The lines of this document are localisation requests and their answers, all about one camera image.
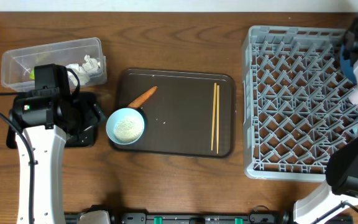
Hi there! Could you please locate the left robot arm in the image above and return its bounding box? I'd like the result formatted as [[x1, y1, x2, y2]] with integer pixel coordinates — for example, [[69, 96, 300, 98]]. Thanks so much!
[[10, 88, 105, 223]]

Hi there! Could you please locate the white tissue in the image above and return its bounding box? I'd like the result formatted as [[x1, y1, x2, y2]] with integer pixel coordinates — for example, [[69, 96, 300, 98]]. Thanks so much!
[[66, 55, 101, 86]]

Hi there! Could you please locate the grey dishwasher rack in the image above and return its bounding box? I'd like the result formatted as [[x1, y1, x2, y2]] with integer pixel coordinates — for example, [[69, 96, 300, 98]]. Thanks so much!
[[242, 26, 358, 182]]

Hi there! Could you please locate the pink white cup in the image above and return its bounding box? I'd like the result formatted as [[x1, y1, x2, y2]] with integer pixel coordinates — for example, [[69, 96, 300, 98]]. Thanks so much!
[[349, 88, 358, 105]]

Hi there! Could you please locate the clear plastic waste bin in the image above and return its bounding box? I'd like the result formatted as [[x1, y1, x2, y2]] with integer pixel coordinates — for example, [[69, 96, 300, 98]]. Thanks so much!
[[1, 37, 107, 92]]

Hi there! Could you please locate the brown serving tray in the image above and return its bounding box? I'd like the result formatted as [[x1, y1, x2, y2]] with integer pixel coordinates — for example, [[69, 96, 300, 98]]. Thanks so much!
[[110, 69, 236, 159]]

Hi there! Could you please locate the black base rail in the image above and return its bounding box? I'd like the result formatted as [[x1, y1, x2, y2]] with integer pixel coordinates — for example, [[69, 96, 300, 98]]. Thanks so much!
[[65, 205, 294, 224]]

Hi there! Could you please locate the yellow green snack wrapper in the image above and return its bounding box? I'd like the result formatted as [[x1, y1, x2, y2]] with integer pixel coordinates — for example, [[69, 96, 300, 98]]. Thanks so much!
[[29, 70, 35, 80]]

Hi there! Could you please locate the orange carrot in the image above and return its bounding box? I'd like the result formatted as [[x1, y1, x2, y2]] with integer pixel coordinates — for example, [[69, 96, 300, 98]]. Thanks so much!
[[127, 86, 158, 109]]

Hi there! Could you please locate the large blue plate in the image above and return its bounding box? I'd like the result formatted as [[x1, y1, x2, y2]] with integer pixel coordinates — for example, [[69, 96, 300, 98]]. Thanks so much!
[[339, 45, 357, 84]]

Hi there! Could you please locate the black plastic tray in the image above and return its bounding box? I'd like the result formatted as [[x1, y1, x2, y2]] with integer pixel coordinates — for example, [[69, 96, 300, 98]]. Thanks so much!
[[9, 89, 98, 148]]

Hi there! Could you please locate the light blue rice bowl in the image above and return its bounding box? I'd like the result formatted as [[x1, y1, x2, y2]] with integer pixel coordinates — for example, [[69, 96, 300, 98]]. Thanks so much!
[[106, 108, 145, 145]]

